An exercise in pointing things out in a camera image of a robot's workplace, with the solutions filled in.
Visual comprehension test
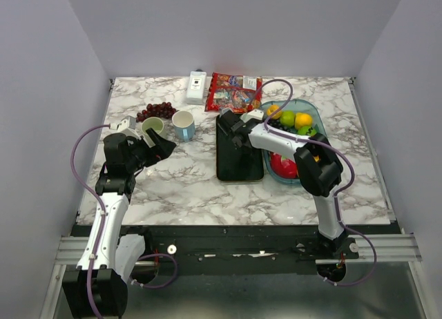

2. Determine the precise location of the red snack bag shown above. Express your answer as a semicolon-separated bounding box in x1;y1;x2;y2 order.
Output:
204;72;263;114

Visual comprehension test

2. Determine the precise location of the teal transparent fruit container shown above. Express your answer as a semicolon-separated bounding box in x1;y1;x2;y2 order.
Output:
262;99;326;186

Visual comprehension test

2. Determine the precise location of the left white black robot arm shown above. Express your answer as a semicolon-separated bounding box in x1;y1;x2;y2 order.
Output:
62;128;176;318

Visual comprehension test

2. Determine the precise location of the light green large mug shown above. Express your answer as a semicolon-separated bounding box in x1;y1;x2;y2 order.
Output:
141;117;166;146

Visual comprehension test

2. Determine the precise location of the dark blue grape bunch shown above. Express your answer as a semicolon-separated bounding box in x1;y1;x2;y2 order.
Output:
267;119;291;133

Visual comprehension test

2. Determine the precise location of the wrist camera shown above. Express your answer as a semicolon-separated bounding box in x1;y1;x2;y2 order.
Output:
109;116;142;139
240;109;265;123

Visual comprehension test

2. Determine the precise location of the green striped melon fruit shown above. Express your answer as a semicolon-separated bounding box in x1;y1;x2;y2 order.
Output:
297;126;317;137

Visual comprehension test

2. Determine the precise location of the dark red grape bunch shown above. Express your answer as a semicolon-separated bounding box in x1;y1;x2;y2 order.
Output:
135;102;177;122

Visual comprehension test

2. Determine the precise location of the orange fruit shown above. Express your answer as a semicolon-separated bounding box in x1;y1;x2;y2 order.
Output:
266;104;282;120

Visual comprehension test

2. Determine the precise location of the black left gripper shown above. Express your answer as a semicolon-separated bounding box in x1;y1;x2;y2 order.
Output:
126;127;176;172

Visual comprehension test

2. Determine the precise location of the yellow lemon fruit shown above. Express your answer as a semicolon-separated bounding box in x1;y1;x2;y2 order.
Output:
294;113;314;130

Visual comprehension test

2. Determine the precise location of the white rectangular box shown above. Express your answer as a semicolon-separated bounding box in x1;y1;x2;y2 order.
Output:
185;69;206;105

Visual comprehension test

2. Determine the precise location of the grey blue dotted mug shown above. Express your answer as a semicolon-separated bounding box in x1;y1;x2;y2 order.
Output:
220;108;232;114

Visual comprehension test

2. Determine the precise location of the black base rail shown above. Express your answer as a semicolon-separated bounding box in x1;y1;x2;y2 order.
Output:
117;224;401;276

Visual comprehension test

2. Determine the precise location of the green lime fruit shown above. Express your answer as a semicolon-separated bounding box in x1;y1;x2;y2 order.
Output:
279;110;296;127

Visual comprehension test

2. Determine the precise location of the black tray gold rim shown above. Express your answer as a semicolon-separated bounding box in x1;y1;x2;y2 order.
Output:
215;116;264;183

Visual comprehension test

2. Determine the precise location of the aluminium frame rail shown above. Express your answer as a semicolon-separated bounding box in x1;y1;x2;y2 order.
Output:
55;234;421;266

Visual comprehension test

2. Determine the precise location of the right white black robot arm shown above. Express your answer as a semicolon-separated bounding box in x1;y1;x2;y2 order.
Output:
218;108;347;258

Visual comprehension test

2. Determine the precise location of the light blue hexagonal mug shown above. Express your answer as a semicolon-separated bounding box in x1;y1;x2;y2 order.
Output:
171;110;195;142

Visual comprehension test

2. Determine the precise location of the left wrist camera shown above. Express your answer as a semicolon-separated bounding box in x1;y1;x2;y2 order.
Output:
109;116;142;139

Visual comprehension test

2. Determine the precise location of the red dragon fruit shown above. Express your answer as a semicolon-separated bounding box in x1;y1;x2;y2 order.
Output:
270;153;298;180

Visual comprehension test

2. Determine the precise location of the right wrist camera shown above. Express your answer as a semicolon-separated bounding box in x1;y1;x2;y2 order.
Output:
240;109;265;123

